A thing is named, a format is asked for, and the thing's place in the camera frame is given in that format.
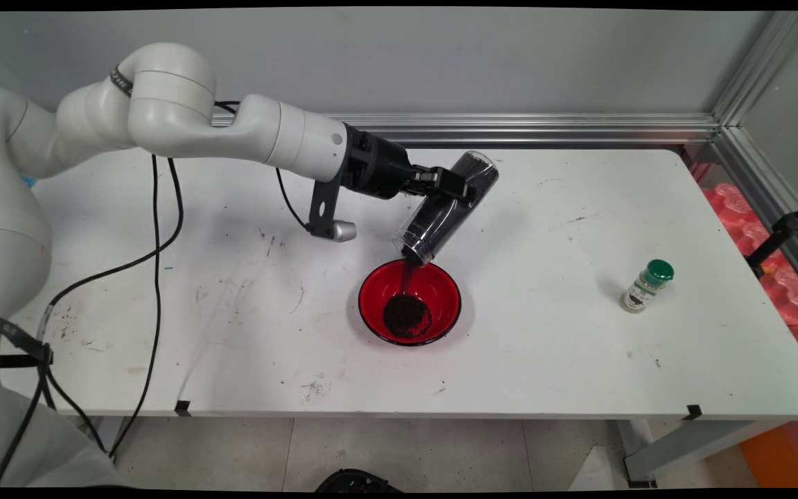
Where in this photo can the black tape piece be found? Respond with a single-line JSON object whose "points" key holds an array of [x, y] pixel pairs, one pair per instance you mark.
{"points": [[183, 409], [693, 412]]}

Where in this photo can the black round floor object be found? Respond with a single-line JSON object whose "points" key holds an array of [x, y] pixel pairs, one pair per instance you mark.
{"points": [[357, 482]]}

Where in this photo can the grey table leg with foot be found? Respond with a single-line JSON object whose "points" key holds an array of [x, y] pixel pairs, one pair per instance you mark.
{"points": [[683, 443]]}

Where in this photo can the long aluminium frame rail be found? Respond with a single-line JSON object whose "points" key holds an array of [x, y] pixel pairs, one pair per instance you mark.
{"points": [[544, 128]]}

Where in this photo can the aluminium frame post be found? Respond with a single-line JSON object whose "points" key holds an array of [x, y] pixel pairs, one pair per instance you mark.
{"points": [[766, 62]]}

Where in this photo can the clear jar with black seeds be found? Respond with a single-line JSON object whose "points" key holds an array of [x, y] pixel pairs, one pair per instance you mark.
{"points": [[440, 222]]}

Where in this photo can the short aluminium frame rail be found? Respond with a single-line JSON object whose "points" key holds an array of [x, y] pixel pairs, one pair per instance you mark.
{"points": [[766, 187]]}

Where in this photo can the black seed pile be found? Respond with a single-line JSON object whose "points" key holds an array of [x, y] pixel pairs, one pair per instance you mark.
{"points": [[406, 317]]}

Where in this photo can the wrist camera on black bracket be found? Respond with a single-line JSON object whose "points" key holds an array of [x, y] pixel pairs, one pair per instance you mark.
{"points": [[323, 208]]}

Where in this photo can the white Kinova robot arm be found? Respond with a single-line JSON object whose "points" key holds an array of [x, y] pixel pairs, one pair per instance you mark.
{"points": [[163, 104]]}

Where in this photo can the red plastic bags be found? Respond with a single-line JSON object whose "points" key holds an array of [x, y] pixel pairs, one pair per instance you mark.
{"points": [[790, 294]]}

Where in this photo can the black tripod stand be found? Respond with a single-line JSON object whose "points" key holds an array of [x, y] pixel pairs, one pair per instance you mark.
{"points": [[783, 225]]}

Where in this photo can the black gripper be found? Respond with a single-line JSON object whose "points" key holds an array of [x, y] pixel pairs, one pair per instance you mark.
{"points": [[375, 166]]}

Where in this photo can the orange box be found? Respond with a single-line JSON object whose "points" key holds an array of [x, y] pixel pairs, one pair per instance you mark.
{"points": [[787, 457]]}

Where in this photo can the green-capped spice bottle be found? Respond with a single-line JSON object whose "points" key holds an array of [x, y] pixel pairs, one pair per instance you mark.
{"points": [[641, 291]]}

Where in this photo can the red bowl with black rim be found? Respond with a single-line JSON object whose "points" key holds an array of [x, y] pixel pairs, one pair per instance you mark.
{"points": [[444, 291]]}

